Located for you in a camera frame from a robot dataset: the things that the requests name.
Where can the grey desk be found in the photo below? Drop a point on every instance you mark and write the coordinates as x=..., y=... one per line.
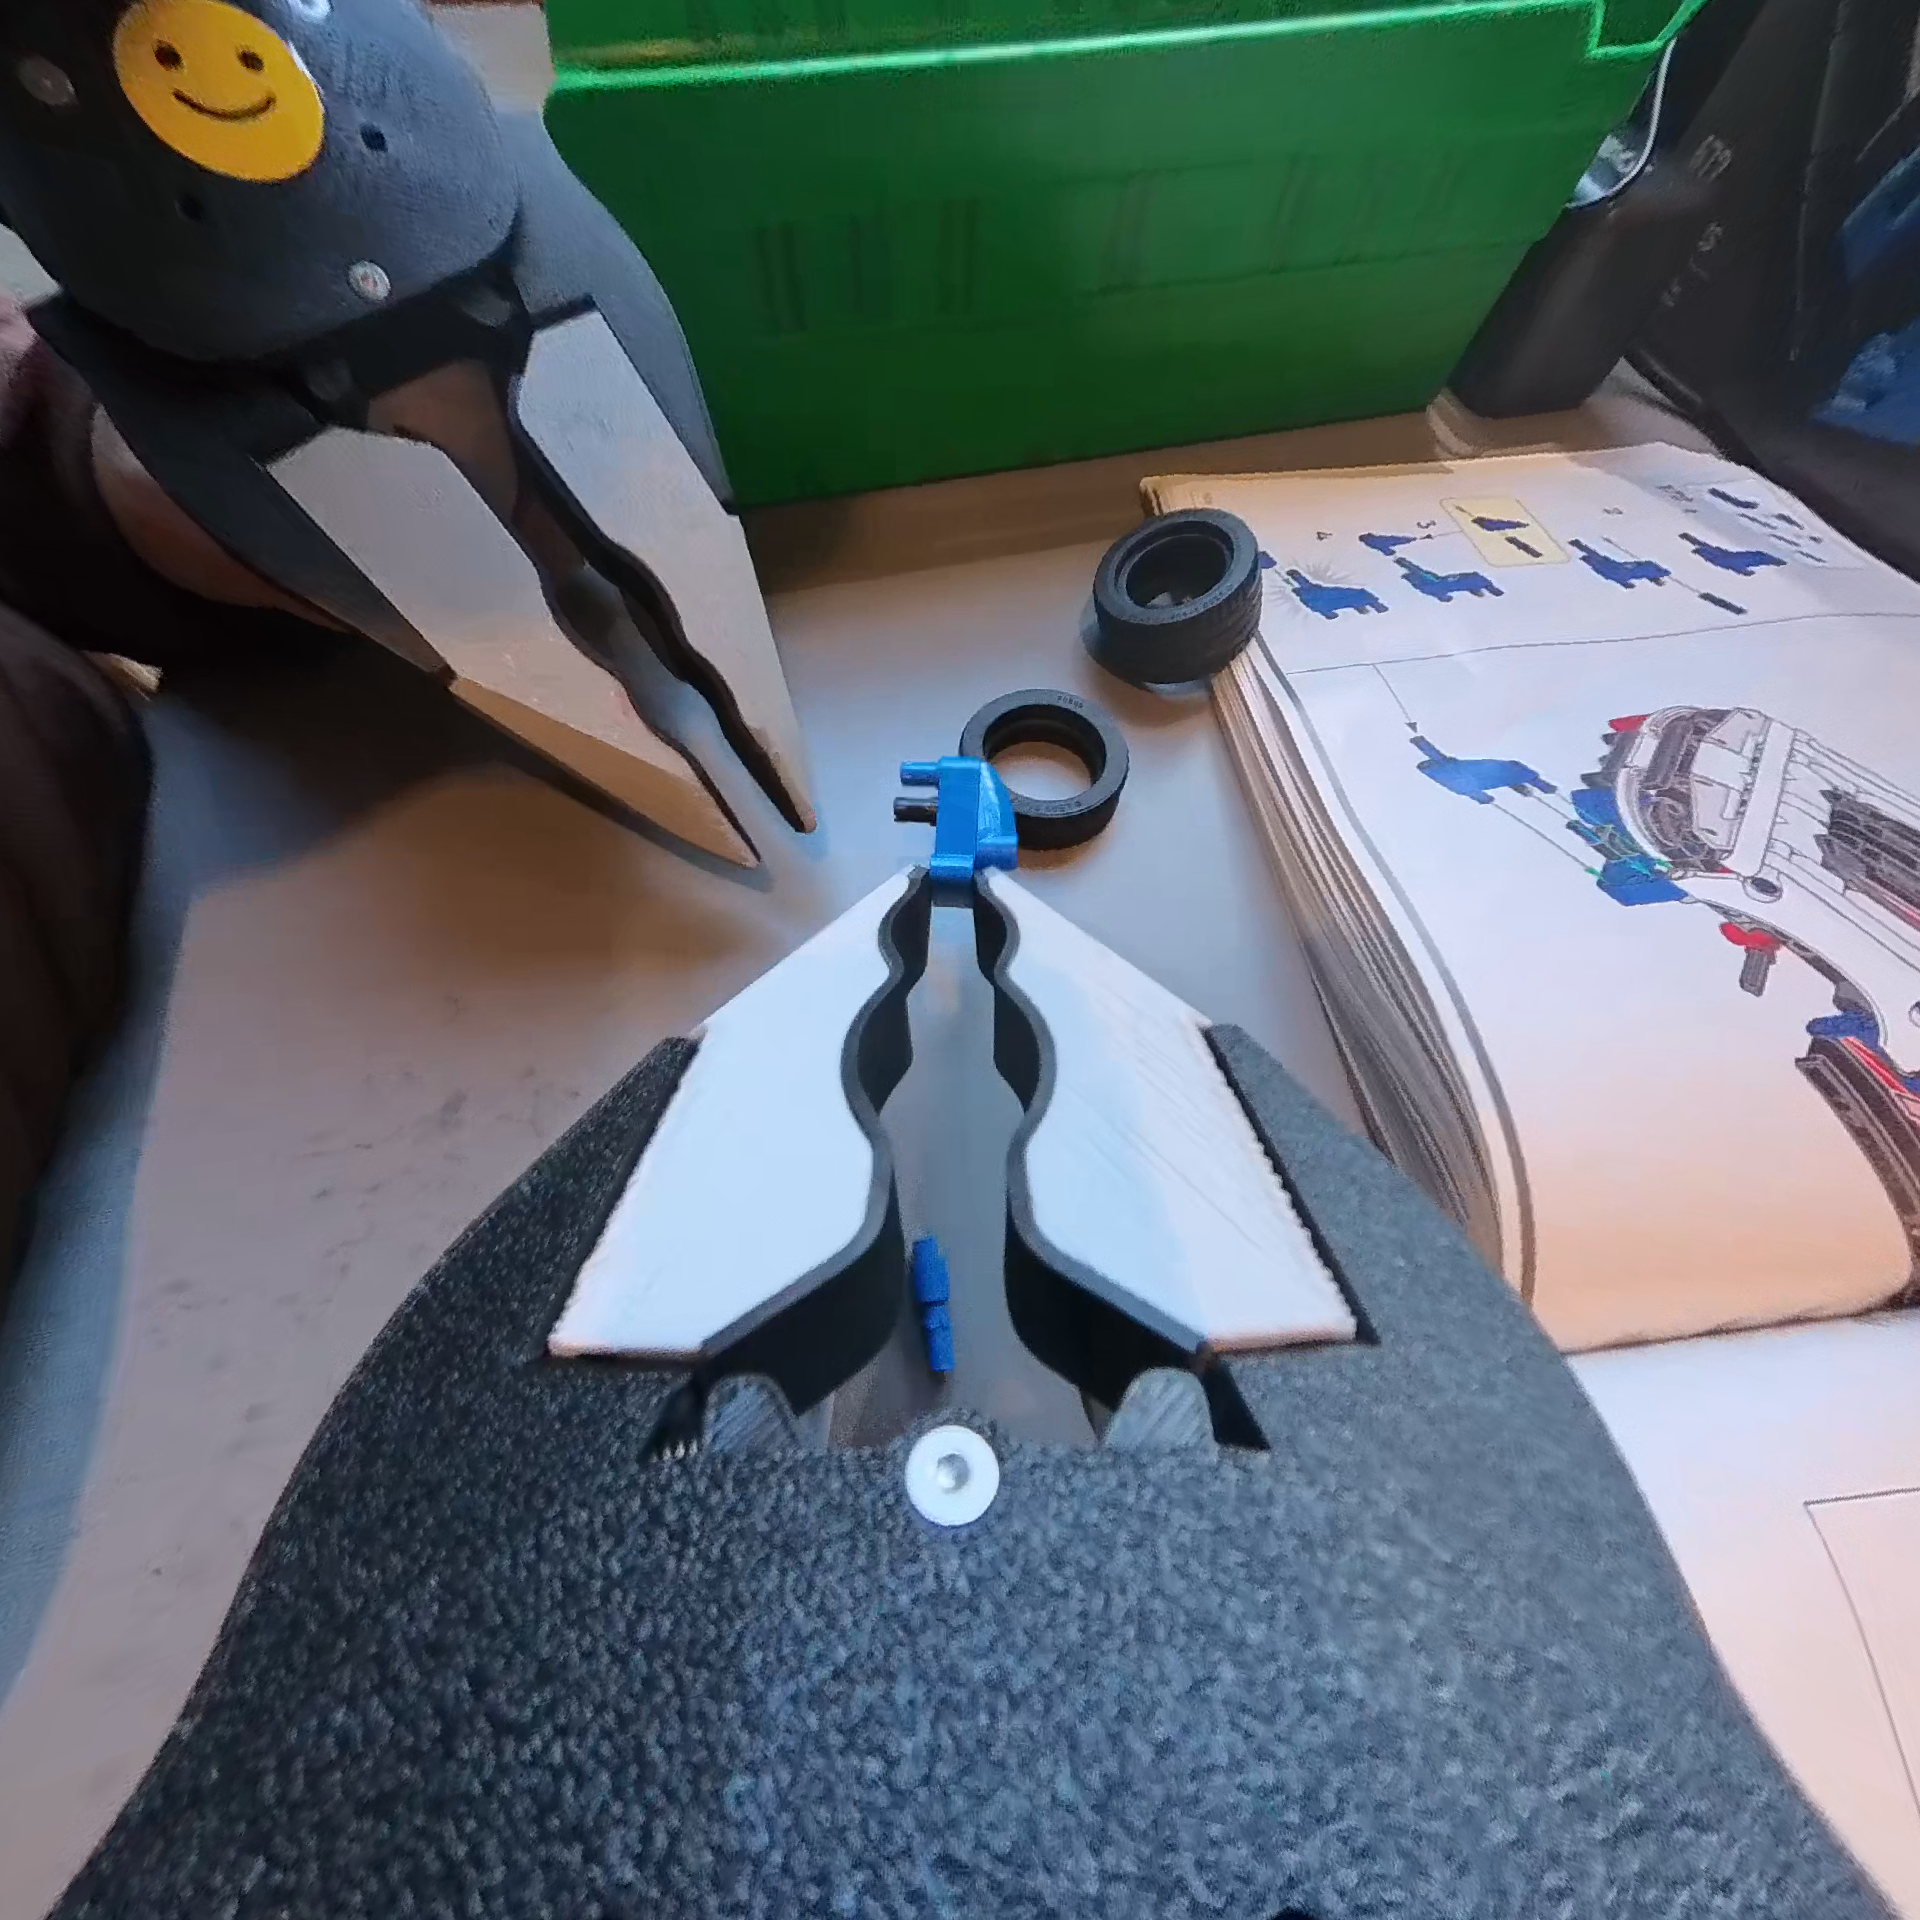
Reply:
x=375, y=1049

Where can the person's left forearm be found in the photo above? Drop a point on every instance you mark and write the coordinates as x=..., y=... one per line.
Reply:
x=44, y=480

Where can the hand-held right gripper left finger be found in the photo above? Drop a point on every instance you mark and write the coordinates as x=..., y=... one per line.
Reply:
x=721, y=1184

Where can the blue pin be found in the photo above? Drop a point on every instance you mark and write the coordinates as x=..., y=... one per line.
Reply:
x=932, y=1299

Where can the open instruction booklet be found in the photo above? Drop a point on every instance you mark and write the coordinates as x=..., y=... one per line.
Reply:
x=1501, y=1049

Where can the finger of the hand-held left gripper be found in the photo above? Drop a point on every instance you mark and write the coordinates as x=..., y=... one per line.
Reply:
x=662, y=495
x=421, y=539

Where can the black car picture box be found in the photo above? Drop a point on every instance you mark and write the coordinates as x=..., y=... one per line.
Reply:
x=1799, y=225

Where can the person's left hand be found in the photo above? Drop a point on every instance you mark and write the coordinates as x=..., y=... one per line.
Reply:
x=194, y=539

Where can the black toy tyre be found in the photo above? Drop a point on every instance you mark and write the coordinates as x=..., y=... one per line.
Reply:
x=1103, y=809
x=1126, y=630

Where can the black case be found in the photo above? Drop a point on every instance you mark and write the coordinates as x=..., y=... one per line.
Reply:
x=1560, y=315

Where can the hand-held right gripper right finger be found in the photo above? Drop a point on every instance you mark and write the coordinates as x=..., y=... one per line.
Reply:
x=1170, y=1184

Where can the green storage bin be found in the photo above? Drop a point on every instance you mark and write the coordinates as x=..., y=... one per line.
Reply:
x=1126, y=301

